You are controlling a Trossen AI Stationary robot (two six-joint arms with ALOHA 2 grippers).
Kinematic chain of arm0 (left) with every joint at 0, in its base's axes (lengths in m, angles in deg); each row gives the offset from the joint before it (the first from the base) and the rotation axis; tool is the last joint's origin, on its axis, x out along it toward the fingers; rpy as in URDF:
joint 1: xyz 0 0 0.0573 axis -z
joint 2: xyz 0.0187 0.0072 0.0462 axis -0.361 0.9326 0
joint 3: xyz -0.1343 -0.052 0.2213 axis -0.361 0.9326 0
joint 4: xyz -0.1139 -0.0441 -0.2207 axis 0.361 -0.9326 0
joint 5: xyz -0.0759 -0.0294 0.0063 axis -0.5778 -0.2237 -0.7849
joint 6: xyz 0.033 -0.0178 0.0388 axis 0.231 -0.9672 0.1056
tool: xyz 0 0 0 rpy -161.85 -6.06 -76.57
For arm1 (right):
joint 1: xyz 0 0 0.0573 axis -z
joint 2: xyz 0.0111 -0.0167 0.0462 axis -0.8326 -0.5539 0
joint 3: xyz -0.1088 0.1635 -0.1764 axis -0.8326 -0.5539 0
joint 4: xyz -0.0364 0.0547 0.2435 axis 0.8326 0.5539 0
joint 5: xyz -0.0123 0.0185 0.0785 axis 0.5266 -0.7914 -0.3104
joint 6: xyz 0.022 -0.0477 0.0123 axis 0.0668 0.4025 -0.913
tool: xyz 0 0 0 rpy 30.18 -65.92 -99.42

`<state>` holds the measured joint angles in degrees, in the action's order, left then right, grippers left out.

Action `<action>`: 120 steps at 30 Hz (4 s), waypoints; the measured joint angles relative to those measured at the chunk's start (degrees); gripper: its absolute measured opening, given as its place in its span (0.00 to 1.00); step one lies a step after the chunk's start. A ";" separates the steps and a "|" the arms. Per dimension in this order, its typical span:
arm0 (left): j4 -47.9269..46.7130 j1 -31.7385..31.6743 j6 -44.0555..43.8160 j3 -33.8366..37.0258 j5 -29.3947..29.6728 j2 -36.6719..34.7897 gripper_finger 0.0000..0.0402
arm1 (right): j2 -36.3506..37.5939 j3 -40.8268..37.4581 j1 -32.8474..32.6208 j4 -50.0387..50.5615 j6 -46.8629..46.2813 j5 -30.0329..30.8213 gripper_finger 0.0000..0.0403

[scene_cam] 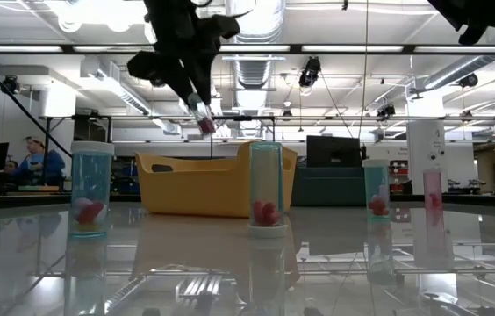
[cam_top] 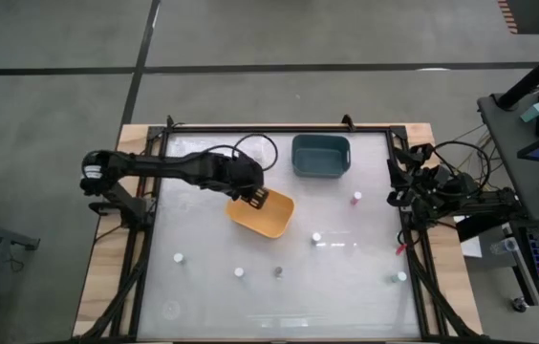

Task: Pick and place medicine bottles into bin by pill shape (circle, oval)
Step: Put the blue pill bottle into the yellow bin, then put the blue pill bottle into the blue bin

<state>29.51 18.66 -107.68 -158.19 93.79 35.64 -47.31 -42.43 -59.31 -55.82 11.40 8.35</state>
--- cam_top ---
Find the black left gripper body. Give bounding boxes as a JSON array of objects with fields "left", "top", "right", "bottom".
[{"left": 216, "top": 155, "right": 267, "bottom": 202}]

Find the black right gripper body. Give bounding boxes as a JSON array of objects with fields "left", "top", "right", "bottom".
[{"left": 392, "top": 141, "right": 448, "bottom": 211}]

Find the yellow plastic bin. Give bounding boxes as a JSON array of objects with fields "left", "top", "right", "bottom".
[{"left": 225, "top": 187, "right": 296, "bottom": 240}]

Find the teal plastic bin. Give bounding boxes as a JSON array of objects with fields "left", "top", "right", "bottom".
[{"left": 291, "top": 134, "right": 352, "bottom": 180}]

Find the black desk support bar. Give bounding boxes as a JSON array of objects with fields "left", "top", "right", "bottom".
[{"left": 455, "top": 209, "right": 525, "bottom": 243}]

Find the white paper sheet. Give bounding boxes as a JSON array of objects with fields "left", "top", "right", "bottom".
[{"left": 460, "top": 217, "right": 484, "bottom": 259}]

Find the black side desk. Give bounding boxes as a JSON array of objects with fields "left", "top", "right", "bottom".
[{"left": 477, "top": 90, "right": 539, "bottom": 341}]

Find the clear plastic bottle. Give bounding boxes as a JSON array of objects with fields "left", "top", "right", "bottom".
[{"left": 488, "top": 237, "right": 519, "bottom": 256}]

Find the small teal box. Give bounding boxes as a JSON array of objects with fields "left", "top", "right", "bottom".
[{"left": 520, "top": 102, "right": 539, "bottom": 123}]

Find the grey desk leg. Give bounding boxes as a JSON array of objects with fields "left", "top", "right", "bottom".
[{"left": 507, "top": 236, "right": 539, "bottom": 307}]

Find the black slanted pole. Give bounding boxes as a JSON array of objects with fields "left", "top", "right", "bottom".
[{"left": 495, "top": 33, "right": 539, "bottom": 111}]

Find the striped-edge dark rug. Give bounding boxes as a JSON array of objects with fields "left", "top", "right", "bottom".
[{"left": 497, "top": 0, "right": 539, "bottom": 35}]

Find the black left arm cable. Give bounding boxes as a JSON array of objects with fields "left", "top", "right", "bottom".
[{"left": 202, "top": 133, "right": 279, "bottom": 173}]

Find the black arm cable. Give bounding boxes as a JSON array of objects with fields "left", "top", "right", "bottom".
[
  {"left": 202, "top": 133, "right": 279, "bottom": 173},
  {"left": 433, "top": 140, "right": 492, "bottom": 193}
]

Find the black aluminium table frame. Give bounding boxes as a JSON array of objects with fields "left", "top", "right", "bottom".
[{"left": 72, "top": 114, "right": 484, "bottom": 343}]

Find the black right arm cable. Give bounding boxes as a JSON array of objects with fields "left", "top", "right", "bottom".
[{"left": 433, "top": 140, "right": 492, "bottom": 193}]

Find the loose wire bundle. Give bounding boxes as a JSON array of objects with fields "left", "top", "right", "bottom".
[{"left": 439, "top": 121, "right": 495, "bottom": 161}]

